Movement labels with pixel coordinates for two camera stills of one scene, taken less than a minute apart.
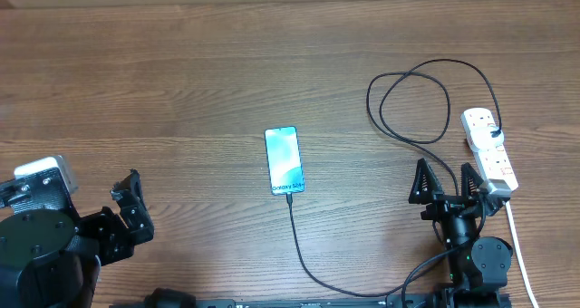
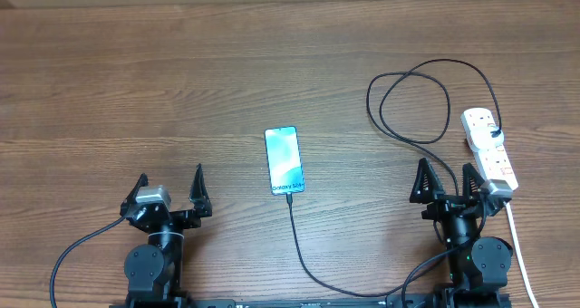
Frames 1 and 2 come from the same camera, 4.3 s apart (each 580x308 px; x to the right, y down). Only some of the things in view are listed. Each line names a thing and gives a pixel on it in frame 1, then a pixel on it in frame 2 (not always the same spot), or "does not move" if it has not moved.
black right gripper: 442,203 does not move
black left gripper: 107,225 to 191,218
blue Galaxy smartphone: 284,158 does not move
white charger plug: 481,138 does not move
